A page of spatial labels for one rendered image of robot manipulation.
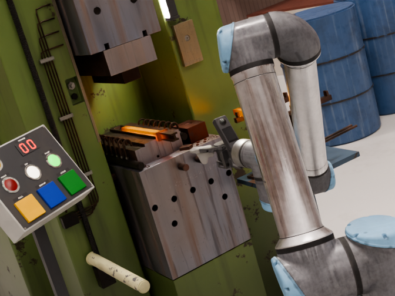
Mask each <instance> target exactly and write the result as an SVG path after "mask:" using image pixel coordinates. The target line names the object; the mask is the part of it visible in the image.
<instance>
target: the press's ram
mask: <svg viewBox="0 0 395 296"><path fill-rule="evenodd" d="M55 2H56V5H57V7H58V11H59V14H60V16H61V20H62V23H63V27H64V29H65V32H66V35H67V38H68V41H69V44H70V47H71V50H72V54H73V56H82V55H93V54H96V53H98V52H101V51H105V50H106V49H110V48H113V47H116V46H119V45H122V44H124V43H127V42H130V41H134V40H136V39H139V38H142V37H143V36H148V35H150V34H153V33H156V32H159V31H161V28H160V25H159V21H158V17H157V14H156V11H155V7H154V4H153V1H152V0H55Z"/></svg>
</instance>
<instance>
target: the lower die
mask: <svg viewBox="0 0 395 296"><path fill-rule="evenodd" d="M119 126H133V127H141V128H146V129H154V130H163V129H164V127H160V128H158V126H155V127H153V126H151V125H150V126H148V125H144V126H143V124H140V125H138V124H137V123H128V124H126V125H119ZM119 126H116V127H119ZM116 127H113V128H111V129H109V130H110V132H107V133H105V134H104V135H105V136H113V137H119V138H124V139H129V140H130V141H131V142H132V145H133V146H130V143H129V142H128V141H126V142H127V144H128V145H125V143H124V146H125V149H126V152H127V155H128V157H129V159H131V160H136V161H139V162H143V163H144V165H146V164H148V163H150V162H153V161H155V160H157V159H160V158H161V157H164V156H166V155H168V154H171V153H173V152H175V151H177V150H179V148H180V147H181V146H183V143H182V139H181V136H180V133H179V129H173V128H171V129H169V128H168V127H166V129H167V130H168V131H174V132H177V134H176V137H178V138H179V140H177V141H175V142H169V141H164V140H162V141H158V139H157V137H156V136H155V135H151V134H144V133H136V132H130V131H125V130H118V129H114V128H116ZM105 143H106V147H107V150H108V152H109V154H111V152H110V149H109V146H108V142H107V141H106V139H105ZM109 143H110V145H111V148H112V152H113V154H114V156H116V154H115V151H114V148H113V144H112V143H111V141H109ZM101 144H102V147H103V151H104V152H105V154H106V150H105V147H104V144H103V141H102V139H101ZM114 144H115V147H116V151H117V153H118V155H119V157H120V152H119V149H118V145H117V143H115V141H114ZM119 145H120V149H121V151H122V154H123V156H124V158H126V156H125V153H124V150H123V147H122V144H120V142H119ZM157 155H159V157H157Z"/></svg>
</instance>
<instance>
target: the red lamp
mask: <svg viewBox="0 0 395 296"><path fill-rule="evenodd" d="M4 185H5V187H6V188H7V189H8V190H10V191H15V190H16V189H17V188H18V184H17V182H16V181H15V180H13V179H6V180H5V182H4Z"/></svg>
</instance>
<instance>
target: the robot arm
mask: <svg viewBox="0 0 395 296"><path fill-rule="evenodd" d="M217 45H218V50H219V57H220V64H221V67H222V71H223V73H228V72H229V74H230V78H231V80H232V81H233V84H234V87H235V90H236V94H237V97H238V100H239V103H240V107H241V110H242V113H243V117H244V120H245V123H246V127H247V131H248V133H249V137H250V139H239V138H238V136H237V134H236V133H235V131H234V129H233V127H232V125H231V124H230V122H229V121H228V119H227V117H226V116H225V115H223V116H221V117H218V118H215V119H214V120H213V122H212V123H213V125H214V127H215V128H216V130H217V132H218V134H219V136H220V137H221V139H222V140H221V141H219V142H217V143H215V144H214V146H211V145H207V146H200V147H194V148H192V149H191V150H190V153H196V154H197V156H198V158H199V160H200V161H201V163H202V164H207V161H208V158H209V157H213V156H214V155H215V152H216V153H217V158H218V161H216V162H217V166H218V167H219V168H223V169H228V168H230V167H232V168H236V169H243V168H244V167H245V168H248V169H251V170H252V173H253V177H254V180H255V184H256V188H257V192H258V195H259V201H260V202H261V205H262V208H263V209H264V210H265V211H268V212H272V213H273V216H274V219H275V222H276V226H277V230H278V232H279V236H280V238H279V241H278V242H277V244H276V246H275V249H276V253H277V256H276V257H275V256H274V257H273V258H272V259H271V263H272V267H273V270H274V272H275V275H276V278H277V280H278V283H279V285H280V288H281V290H282V293H283V295H284V296H359V295H361V296H395V217H392V216H386V215H372V216H368V217H360V218H357V219H355V220H353V221H351V222H349V224H348V225H347V226H346V228H345V231H344V232H345V236H342V237H339V238H335V237H334V234H333V231H332V230H330V229H328V228H327V227H325V226H324V225H323V224H322V221H321V218H320V215H319V211H318V209H317V205H316V202H315V199H314V195H315V194H319V193H322V192H324V193H325V192H327V191H329V190H331V189H333V188H334V187H335V185H336V179H335V173H334V170H333V166H332V164H331V163H330V162H329V161H327V156H326V145H325V139H324V128H323V118H322V107H321V101H320V90H319V80H318V74H317V63H316V60H317V59H318V57H319V56H320V54H321V46H320V39H319V37H318V35H317V33H316V31H315V30H314V29H313V28H312V27H311V26H310V25H309V24H308V23H307V22H306V21H305V20H303V19H302V18H300V17H298V16H296V15H294V14H291V13H288V12H283V11H271V12H267V13H266V14H263V15H258V16H254V17H252V18H248V19H244V20H242V21H238V22H232V23H231V24H228V25H225V26H223V27H221V28H219V30H218V31H217ZM275 58H277V59H278V60H279V62H280V63H282V64H284V69H285V74H286V82H287V89H288V94H289V102H290V110H291V114H292V122H293V127H292V123H291V121H290V117H289V114H288V111H287V107H286V104H285V101H284V98H283V94H282V91H281V88H280V85H279V81H278V78H277V74H276V71H275V64H274V61H273V59H275ZM221 166H223V167H221Z"/></svg>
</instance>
